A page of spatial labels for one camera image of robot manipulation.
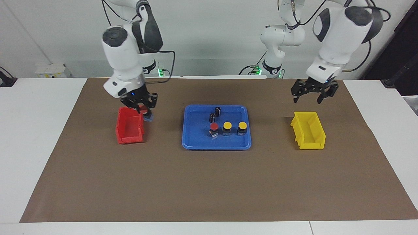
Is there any red plastic bin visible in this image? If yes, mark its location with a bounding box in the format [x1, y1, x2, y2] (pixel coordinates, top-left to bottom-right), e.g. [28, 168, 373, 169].
[116, 106, 145, 145]

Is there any yellow plastic bin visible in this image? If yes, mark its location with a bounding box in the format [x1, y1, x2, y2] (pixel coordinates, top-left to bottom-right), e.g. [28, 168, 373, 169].
[290, 111, 326, 150]

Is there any blue plastic tray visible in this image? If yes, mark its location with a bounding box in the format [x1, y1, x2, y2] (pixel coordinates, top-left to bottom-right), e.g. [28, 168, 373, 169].
[182, 104, 252, 150]

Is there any black stand pole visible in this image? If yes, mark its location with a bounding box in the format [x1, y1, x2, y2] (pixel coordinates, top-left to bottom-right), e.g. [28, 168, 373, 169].
[381, 57, 418, 88]

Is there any black cabinet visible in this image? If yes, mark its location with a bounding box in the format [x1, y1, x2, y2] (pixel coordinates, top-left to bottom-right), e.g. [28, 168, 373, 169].
[364, 0, 418, 96]

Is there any white power strip box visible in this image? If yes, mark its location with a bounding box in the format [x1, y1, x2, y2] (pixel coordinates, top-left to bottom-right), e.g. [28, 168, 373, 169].
[35, 63, 72, 78]

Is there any brown paper mat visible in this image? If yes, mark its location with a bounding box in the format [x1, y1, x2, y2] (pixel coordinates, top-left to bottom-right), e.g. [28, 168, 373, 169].
[20, 77, 418, 223]

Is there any black table clamp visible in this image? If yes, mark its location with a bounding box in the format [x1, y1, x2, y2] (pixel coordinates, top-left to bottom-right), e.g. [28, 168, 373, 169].
[0, 67, 17, 87]

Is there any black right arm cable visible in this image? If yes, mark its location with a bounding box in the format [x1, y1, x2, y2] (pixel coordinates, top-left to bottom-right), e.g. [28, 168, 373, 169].
[137, 49, 176, 85]

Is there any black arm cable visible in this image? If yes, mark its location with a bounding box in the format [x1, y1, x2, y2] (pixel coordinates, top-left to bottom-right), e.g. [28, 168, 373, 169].
[137, 49, 176, 85]
[345, 7, 391, 73]

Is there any black left base cable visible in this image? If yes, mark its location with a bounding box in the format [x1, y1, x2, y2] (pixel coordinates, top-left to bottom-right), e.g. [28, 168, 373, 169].
[238, 49, 266, 75]

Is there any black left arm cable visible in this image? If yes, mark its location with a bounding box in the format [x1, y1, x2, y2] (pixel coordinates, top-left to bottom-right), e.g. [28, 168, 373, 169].
[345, 7, 391, 73]

